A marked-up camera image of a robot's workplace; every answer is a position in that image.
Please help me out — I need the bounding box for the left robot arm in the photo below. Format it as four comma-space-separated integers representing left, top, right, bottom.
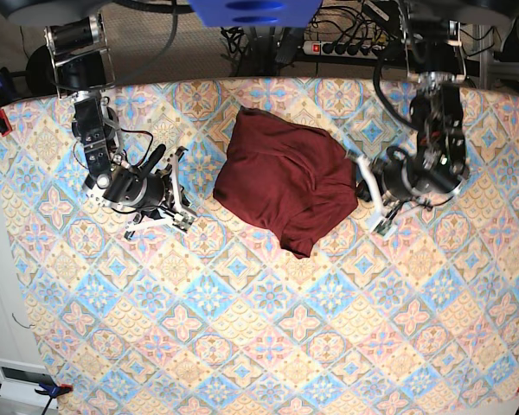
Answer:
356, 1, 519, 206

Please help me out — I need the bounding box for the white power strip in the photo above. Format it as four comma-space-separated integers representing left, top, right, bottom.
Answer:
302, 41, 384, 59

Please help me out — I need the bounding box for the black round stool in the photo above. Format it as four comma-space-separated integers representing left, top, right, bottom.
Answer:
25, 45, 57, 97

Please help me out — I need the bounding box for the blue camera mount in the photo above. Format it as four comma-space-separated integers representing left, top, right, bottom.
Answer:
189, 0, 322, 28

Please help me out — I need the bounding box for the dark red t-shirt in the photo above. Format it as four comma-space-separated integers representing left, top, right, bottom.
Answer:
213, 107, 358, 259

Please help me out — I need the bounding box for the patterned tile tablecloth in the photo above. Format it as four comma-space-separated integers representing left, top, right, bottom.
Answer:
0, 80, 519, 414

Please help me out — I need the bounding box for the white wall socket box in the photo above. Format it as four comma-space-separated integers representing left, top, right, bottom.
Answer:
0, 359, 54, 409

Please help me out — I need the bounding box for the blue orange clamp lower left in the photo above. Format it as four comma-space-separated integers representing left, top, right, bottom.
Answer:
0, 379, 74, 415

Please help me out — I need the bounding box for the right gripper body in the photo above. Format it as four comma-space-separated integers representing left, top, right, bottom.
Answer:
99, 144, 173, 214

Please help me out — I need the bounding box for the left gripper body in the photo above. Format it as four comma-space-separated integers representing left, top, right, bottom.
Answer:
369, 145, 428, 206

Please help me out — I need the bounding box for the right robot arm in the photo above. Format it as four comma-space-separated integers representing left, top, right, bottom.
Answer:
0, 1, 195, 228

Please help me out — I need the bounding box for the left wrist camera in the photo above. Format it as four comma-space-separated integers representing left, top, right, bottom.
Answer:
372, 219, 397, 239

